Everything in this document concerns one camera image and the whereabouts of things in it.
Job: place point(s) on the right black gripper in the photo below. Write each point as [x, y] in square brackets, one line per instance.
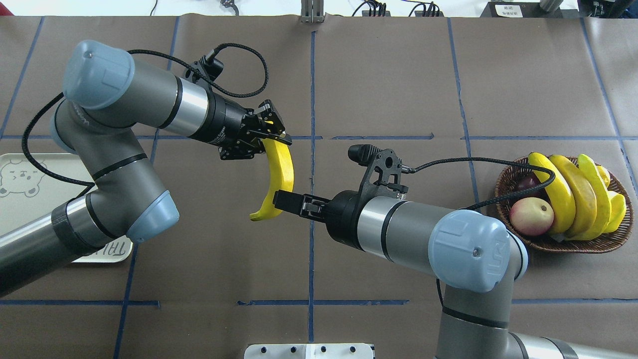
[343, 215]

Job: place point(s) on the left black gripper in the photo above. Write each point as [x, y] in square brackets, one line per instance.
[225, 123]

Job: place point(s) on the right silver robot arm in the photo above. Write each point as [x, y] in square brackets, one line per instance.
[474, 255]

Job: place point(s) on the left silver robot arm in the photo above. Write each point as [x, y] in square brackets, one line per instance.
[105, 92]

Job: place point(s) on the brown wicker basket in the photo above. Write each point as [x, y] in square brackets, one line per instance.
[507, 182]

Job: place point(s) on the white bear tray plate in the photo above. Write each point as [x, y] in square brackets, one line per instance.
[28, 194]

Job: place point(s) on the dark purple fruit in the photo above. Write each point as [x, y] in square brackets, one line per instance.
[527, 183]

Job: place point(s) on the yellow banana bunch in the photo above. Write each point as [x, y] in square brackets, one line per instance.
[583, 206]

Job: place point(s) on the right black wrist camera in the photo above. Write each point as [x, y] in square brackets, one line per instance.
[382, 177]

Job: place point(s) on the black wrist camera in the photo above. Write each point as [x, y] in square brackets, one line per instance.
[206, 70]
[382, 177]

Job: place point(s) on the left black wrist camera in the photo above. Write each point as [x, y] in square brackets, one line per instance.
[206, 70]

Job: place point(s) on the aluminium frame post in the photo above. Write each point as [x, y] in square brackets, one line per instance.
[312, 11]

